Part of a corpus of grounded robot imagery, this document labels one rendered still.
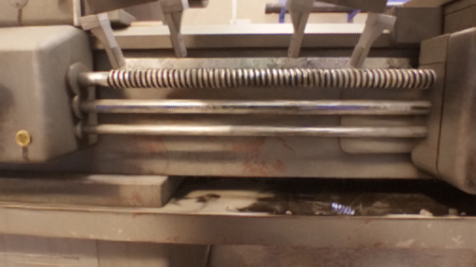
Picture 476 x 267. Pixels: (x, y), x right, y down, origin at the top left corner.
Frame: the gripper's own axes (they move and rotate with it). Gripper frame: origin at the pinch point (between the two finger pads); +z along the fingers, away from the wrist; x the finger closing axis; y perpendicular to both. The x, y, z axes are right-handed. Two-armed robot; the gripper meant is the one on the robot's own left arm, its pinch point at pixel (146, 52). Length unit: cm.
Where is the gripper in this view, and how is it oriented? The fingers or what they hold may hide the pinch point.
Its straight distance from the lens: 51.5
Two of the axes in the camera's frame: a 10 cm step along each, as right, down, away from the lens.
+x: -9.8, 1.0, 1.8
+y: 1.1, -5.0, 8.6
